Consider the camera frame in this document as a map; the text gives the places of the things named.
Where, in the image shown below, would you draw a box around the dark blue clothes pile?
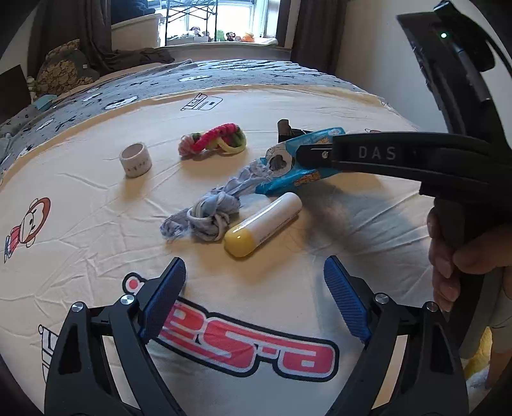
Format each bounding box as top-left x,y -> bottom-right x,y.
110,0 -> 155,24

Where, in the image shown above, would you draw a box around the yellow white lip balm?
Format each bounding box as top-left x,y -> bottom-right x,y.
224,192 -> 303,258

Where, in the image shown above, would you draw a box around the grey patterned duvet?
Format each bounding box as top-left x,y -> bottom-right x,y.
1,59 -> 361,172

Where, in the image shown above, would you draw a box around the white tape roll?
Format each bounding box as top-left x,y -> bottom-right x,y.
119,142 -> 152,179

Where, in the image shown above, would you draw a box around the brown patterned pillow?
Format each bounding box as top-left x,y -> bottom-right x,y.
34,39 -> 100,97

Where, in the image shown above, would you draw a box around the left dark curtain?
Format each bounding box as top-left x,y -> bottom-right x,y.
27,1 -> 174,76

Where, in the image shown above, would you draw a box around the yellow fluffy towel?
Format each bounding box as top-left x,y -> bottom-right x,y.
461,328 -> 492,380

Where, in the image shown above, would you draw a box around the teal small item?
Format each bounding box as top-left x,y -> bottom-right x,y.
32,94 -> 57,112

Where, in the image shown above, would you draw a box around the dark wooden headboard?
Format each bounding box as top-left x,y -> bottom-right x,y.
0,65 -> 31,124

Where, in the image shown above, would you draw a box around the black folding rack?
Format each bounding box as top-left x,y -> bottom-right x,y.
160,0 -> 220,46

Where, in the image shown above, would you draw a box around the right dark curtain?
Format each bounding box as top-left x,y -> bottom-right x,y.
276,0 -> 349,75

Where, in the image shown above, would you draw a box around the white storage box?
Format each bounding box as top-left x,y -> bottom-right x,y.
111,14 -> 160,51

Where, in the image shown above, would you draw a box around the windowsill toy figures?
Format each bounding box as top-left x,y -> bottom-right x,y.
166,27 -> 255,45

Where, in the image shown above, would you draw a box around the right hand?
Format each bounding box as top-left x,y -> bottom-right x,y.
427,207 -> 511,312

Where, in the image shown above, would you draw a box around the blue snack packet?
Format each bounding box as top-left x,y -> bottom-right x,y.
255,127 -> 345,197

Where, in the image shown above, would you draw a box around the dark curtain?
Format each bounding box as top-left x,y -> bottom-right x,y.
27,1 -> 174,76
276,0 -> 349,75

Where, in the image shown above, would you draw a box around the blue grey knotted cloth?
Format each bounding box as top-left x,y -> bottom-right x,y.
160,158 -> 272,243

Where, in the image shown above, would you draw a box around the red yellow hair ties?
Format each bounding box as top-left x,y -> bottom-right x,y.
177,122 -> 248,158

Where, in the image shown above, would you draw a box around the cream cartoon bed sheet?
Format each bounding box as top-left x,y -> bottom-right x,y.
0,83 -> 453,413

